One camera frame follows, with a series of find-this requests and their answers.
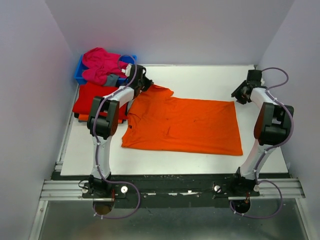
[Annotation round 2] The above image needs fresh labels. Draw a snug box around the pink t-shirt in bin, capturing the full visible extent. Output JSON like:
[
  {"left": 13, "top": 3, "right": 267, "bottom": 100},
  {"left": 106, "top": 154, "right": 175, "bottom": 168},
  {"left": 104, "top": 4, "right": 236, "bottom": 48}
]
[{"left": 82, "top": 47, "right": 128, "bottom": 86}]

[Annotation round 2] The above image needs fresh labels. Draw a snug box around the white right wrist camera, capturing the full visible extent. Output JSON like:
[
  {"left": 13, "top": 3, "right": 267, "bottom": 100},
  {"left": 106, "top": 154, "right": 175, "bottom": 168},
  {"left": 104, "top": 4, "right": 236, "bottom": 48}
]
[{"left": 260, "top": 78, "right": 265, "bottom": 86}]

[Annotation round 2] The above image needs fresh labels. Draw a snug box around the orange t-shirt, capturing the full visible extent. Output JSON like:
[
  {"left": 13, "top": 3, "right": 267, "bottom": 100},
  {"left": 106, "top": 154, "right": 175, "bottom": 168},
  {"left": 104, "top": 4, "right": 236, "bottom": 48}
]
[
  {"left": 73, "top": 113, "right": 128, "bottom": 124},
  {"left": 121, "top": 85, "right": 243, "bottom": 156}
]

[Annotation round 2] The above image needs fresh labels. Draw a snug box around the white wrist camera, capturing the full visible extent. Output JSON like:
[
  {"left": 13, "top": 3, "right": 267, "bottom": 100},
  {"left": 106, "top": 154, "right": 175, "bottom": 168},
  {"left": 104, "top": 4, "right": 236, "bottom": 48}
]
[
  {"left": 260, "top": 78, "right": 265, "bottom": 86},
  {"left": 121, "top": 63, "right": 134, "bottom": 77}
]

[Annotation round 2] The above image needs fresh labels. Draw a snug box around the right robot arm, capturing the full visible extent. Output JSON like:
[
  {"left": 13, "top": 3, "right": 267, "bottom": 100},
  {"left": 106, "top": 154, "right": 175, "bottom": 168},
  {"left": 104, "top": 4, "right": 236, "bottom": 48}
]
[{"left": 230, "top": 67, "right": 295, "bottom": 196}]

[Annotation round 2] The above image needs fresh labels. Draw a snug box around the grey garment in bin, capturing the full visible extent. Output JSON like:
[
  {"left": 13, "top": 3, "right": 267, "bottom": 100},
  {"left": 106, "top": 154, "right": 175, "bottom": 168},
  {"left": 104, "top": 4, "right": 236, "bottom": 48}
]
[{"left": 103, "top": 74, "right": 120, "bottom": 87}]

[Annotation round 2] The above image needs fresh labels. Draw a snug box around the blue plastic bin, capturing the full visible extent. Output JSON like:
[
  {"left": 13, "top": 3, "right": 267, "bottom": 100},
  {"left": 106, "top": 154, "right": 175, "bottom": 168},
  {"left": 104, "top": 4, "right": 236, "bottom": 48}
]
[{"left": 73, "top": 54, "right": 137, "bottom": 85}]

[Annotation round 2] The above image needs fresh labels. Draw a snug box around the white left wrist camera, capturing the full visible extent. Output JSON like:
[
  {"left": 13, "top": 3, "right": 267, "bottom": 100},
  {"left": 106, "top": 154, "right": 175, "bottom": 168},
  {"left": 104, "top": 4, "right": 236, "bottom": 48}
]
[{"left": 121, "top": 63, "right": 134, "bottom": 77}]

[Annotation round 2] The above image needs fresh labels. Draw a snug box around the folded orange t-shirt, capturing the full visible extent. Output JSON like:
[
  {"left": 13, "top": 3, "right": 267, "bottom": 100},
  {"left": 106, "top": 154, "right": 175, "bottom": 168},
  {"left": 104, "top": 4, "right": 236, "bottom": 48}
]
[{"left": 73, "top": 113, "right": 128, "bottom": 124}]

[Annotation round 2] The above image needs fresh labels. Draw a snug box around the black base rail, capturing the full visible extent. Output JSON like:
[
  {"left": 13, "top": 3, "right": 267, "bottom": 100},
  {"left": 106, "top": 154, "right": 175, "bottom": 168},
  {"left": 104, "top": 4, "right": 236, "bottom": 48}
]
[{"left": 82, "top": 173, "right": 260, "bottom": 209}]

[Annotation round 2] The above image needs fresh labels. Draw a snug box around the folded red t-shirt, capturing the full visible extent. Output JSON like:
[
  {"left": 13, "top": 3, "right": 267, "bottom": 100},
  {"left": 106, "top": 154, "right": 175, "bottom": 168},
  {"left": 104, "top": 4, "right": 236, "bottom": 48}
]
[{"left": 72, "top": 82, "right": 118, "bottom": 116}]

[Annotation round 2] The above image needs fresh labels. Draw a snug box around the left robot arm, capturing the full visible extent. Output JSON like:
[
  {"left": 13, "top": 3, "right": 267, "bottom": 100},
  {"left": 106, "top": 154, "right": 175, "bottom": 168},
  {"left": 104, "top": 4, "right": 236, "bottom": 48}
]
[{"left": 85, "top": 64, "right": 153, "bottom": 198}]

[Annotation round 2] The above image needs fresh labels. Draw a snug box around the aluminium extrusion frame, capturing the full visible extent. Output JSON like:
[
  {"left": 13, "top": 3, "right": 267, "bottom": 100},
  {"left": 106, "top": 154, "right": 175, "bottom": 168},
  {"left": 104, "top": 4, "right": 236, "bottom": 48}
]
[{"left": 27, "top": 177, "right": 306, "bottom": 240}]

